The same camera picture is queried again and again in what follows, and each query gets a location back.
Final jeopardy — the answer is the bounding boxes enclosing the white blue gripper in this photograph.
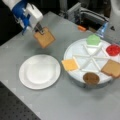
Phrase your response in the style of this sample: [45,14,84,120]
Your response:
[12,0,43,33]

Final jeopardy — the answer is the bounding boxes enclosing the yellow cheese slice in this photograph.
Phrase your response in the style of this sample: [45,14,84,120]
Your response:
[62,59,78,71]

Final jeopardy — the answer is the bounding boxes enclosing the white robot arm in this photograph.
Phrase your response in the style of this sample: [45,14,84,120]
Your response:
[2,0,43,34]

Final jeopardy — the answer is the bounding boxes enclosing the green lettuce leaf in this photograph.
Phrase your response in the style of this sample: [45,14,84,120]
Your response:
[86,34,101,46]

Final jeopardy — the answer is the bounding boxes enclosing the brown toast slice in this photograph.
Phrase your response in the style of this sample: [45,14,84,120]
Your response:
[101,60,120,78]
[34,27,55,48]

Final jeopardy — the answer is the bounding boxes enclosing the red tomato slice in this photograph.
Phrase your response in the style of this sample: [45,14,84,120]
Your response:
[106,44,120,56]

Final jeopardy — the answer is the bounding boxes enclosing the orange block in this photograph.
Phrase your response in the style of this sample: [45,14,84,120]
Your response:
[78,26,86,31]

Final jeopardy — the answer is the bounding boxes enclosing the white paper plate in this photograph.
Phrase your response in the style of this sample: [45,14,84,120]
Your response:
[19,54,61,89]

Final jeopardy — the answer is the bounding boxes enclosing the brown meat patty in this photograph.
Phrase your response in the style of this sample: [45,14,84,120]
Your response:
[83,72,100,85]

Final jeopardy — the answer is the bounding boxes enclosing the white sectioned round tray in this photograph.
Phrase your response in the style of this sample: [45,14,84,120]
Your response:
[63,38,120,86]

